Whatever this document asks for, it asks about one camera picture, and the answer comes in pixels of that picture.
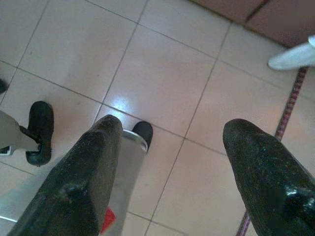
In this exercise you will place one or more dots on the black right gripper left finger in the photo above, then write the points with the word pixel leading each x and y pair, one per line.
pixel 73 177

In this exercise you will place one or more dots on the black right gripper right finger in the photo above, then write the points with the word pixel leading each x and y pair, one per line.
pixel 270 177

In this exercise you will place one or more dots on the silver robot right leg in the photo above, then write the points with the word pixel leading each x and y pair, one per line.
pixel 128 177

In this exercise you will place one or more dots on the silver robot leg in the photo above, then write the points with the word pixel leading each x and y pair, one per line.
pixel 9 132
pixel 128 177

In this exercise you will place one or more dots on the black robot left foot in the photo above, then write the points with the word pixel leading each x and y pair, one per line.
pixel 40 127

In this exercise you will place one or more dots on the black robot foot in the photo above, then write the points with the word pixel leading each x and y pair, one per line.
pixel 40 127
pixel 144 131

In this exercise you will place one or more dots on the silver robot left leg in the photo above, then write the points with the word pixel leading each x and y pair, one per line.
pixel 9 132

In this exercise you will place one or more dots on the black robot right foot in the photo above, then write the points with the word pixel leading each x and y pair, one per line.
pixel 144 131

